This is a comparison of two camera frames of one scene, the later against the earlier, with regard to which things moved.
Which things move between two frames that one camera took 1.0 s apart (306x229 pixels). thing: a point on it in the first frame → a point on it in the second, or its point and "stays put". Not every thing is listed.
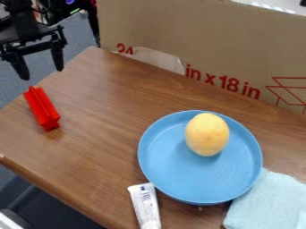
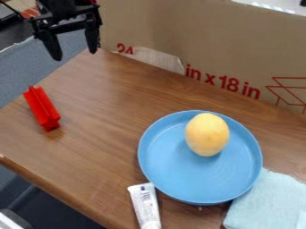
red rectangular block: x=40 y=108 stays put
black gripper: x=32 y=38 → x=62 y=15
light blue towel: x=273 y=206 stays put
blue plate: x=187 y=178 stays put
